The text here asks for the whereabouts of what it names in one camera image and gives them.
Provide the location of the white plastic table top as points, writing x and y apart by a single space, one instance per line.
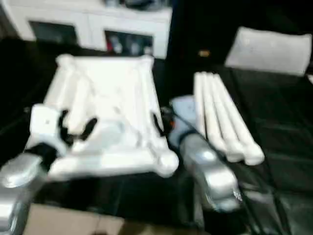
117 98

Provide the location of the black cabinet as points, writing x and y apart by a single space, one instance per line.
185 29

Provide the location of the white cabinet with glass doors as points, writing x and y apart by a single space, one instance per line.
93 22

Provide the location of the small gold label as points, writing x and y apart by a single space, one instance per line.
204 53

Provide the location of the black table mat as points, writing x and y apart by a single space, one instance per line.
276 127

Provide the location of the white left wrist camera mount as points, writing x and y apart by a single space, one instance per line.
44 122

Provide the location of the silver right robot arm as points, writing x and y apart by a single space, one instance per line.
210 166

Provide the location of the white plastic seat panel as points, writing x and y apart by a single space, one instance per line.
266 49

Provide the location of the white flat board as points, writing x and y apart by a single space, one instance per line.
310 78

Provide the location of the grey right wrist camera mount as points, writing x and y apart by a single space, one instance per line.
185 110

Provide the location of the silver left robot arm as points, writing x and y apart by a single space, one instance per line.
19 171

